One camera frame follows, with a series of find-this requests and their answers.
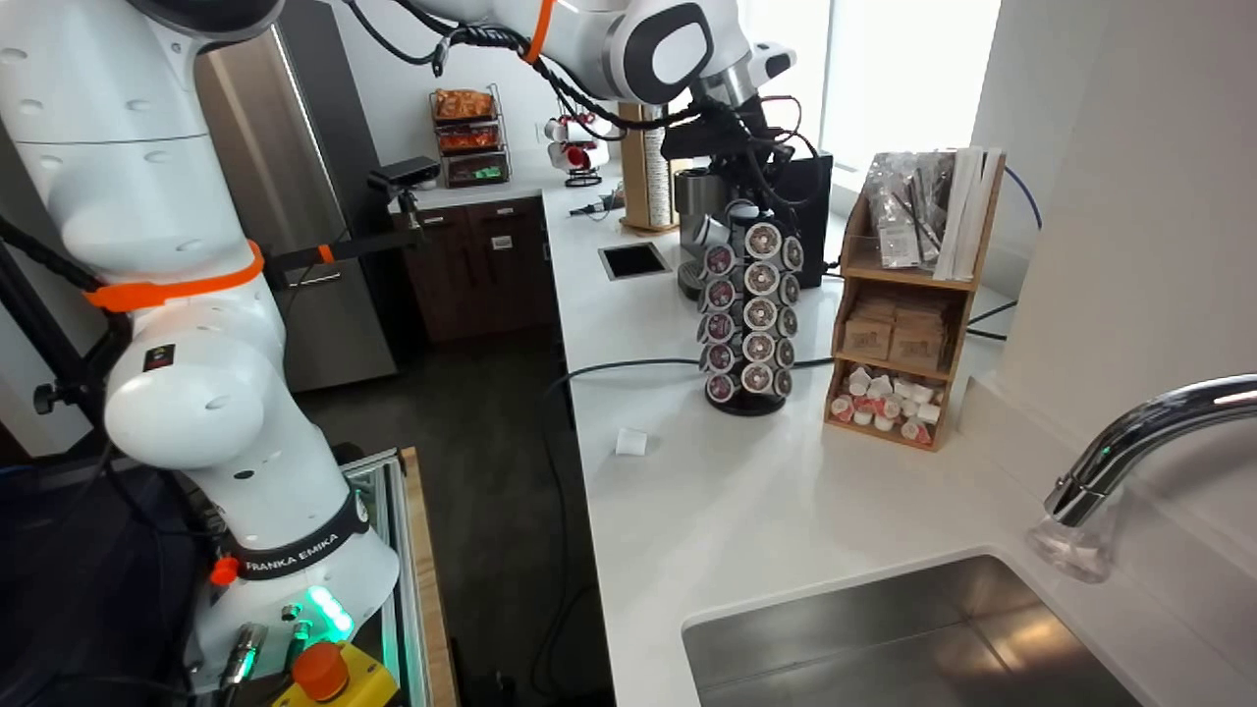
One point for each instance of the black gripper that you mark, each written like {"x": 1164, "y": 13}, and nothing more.
{"x": 713, "y": 123}

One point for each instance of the black k-cup carousel holder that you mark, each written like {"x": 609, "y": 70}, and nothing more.
{"x": 746, "y": 319}

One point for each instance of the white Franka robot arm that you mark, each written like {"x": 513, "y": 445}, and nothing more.
{"x": 171, "y": 327}

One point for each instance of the wooden paper cup dispenser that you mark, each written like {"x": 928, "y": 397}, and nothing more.
{"x": 647, "y": 177}

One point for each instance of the black coffee machine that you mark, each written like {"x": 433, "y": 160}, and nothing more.
{"x": 814, "y": 218}

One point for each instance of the silver foil bags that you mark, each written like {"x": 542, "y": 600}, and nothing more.
{"x": 905, "y": 204}

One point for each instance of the black pen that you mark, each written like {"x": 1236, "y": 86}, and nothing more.
{"x": 596, "y": 208}

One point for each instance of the wooden condiment organizer shelf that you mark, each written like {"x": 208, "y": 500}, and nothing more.
{"x": 918, "y": 282}

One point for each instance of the red and white appliance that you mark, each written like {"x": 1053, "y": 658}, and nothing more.
{"x": 579, "y": 149}

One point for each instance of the brown sugar packets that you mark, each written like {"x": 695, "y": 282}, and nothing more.
{"x": 895, "y": 335}

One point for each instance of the white creamer cups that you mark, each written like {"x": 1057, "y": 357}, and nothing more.
{"x": 889, "y": 404}

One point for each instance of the small white packet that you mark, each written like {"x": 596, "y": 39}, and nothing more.
{"x": 628, "y": 443}

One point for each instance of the snack rack with orange bags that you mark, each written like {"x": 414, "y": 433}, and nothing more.
{"x": 463, "y": 138}

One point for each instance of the dark wood cabinet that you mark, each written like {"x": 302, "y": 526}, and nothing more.
{"x": 475, "y": 278}

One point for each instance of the black device on cabinet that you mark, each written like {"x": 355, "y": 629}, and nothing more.
{"x": 403, "y": 176}

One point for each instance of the chrome sink faucet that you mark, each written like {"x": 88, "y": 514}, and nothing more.
{"x": 1125, "y": 439}

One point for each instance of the black bar with orange clips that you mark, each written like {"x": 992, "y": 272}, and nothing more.
{"x": 329, "y": 260}

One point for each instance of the stainless steel refrigerator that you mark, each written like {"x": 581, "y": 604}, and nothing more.
{"x": 300, "y": 200}

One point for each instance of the stainless steel sink basin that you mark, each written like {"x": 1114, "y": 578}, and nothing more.
{"x": 905, "y": 644}

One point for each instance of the wood framed glass cart panel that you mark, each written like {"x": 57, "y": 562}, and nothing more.
{"x": 418, "y": 574}

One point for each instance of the yellow red emergency stop button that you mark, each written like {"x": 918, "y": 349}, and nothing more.
{"x": 322, "y": 670}

